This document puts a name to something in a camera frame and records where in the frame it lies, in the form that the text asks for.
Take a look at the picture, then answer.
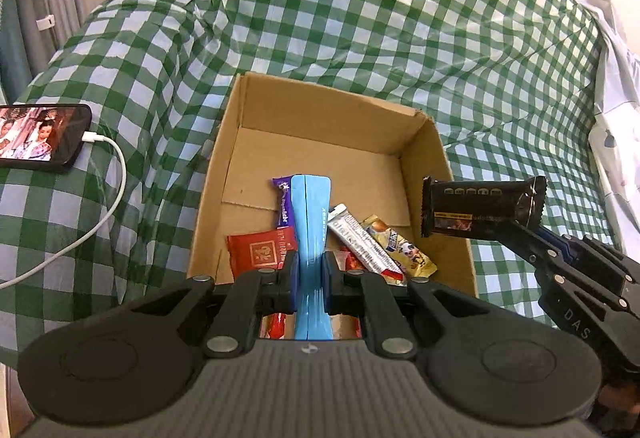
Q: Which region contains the purple snack packet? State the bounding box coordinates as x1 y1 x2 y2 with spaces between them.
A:
271 175 297 230

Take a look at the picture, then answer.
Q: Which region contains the yellow snack bar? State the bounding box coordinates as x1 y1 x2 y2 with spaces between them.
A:
362 215 437 280

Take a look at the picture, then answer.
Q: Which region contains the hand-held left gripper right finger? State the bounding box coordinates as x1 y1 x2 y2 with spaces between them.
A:
321 252 497 360

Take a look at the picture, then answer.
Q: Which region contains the white printed cloth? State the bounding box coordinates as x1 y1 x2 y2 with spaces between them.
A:
574 0 640 260

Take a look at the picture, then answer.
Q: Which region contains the small red snack packet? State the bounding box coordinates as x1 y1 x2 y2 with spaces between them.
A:
260 313 289 340

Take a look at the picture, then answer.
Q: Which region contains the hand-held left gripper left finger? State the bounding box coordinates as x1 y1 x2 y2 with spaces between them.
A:
122 251 302 360

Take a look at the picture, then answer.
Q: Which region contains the white silver snack bar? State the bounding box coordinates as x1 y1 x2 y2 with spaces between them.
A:
327 204 407 287

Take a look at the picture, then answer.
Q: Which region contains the cardboard box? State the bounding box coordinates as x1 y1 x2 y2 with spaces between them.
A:
186 72 477 340

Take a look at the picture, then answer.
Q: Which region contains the red packet with gold emblem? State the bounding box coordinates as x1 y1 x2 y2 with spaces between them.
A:
226 227 300 284

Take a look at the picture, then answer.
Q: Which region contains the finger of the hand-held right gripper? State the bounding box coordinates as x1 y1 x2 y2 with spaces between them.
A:
492 222 627 320
537 227 640 300

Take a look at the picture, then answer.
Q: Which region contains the blue snack packet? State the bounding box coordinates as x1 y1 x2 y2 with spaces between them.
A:
290 174 334 340

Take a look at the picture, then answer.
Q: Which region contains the black smartphone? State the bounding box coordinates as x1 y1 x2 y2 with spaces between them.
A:
0 104 94 174

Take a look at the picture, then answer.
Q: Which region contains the dark brown cracker packet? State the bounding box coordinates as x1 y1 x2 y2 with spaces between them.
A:
420 175 549 239

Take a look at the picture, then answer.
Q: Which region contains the white charging cable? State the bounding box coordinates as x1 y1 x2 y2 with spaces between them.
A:
0 131 127 290

